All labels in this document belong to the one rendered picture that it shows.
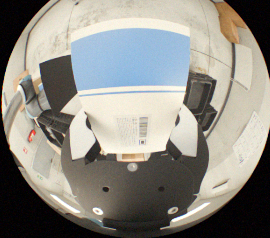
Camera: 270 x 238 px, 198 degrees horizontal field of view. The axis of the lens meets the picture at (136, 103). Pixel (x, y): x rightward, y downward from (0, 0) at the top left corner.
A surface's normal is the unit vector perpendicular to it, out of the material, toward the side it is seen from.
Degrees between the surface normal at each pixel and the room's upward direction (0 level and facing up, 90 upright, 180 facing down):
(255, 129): 90
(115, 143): 0
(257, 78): 90
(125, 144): 0
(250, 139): 90
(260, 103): 90
